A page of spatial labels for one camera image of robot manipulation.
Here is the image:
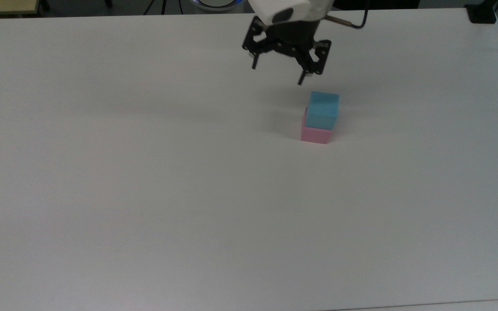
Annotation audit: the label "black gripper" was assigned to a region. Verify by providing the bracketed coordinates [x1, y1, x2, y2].
[242, 16, 332, 86]

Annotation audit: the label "blue cube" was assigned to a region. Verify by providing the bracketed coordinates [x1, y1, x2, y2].
[306, 91, 340, 130]

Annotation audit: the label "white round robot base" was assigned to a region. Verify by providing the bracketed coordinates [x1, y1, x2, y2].
[192, 0, 244, 12]

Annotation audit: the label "pink cube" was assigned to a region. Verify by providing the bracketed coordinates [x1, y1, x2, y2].
[300, 107, 332, 145]

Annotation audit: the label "black tripod legs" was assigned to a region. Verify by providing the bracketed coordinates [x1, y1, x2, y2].
[143, 0, 184, 16]

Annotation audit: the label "wooden desk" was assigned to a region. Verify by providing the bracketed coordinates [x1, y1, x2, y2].
[0, 0, 45, 17]

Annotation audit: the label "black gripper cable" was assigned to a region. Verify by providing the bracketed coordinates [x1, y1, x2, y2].
[325, 9, 369, 30]

